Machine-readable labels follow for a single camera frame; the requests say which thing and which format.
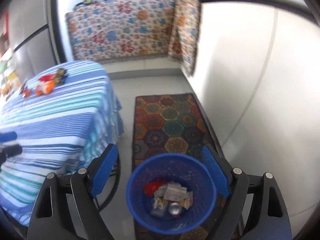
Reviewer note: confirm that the blue mesh trash bin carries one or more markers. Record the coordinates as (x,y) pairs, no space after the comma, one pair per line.
(170,194)

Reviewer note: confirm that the grey refrigerator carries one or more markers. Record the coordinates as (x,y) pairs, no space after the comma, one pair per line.
(30,37)

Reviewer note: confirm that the patterned fabric cover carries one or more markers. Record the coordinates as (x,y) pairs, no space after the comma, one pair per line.
(135,29)

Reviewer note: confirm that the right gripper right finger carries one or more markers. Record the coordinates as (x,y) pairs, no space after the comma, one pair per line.
(268,217)

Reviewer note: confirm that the orange white snack wrapper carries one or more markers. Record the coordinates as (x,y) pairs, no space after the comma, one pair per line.
(44,88)

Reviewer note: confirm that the striped blue tablecloth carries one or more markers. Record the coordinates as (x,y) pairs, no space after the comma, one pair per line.
(59,132)

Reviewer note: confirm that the crushed orange soda can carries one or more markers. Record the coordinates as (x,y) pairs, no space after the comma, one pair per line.
(24,91)

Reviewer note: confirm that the colourful hexagon floor mat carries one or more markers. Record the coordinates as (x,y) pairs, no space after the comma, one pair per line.
(169,136)

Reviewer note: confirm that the yellow green cardboard box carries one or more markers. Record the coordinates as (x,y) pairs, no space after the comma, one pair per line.
(10,81)

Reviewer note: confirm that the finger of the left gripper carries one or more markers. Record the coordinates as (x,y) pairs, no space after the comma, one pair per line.
(9,136)
(9,151)

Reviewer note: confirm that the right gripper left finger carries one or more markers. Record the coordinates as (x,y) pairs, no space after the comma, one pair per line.
(51,217)

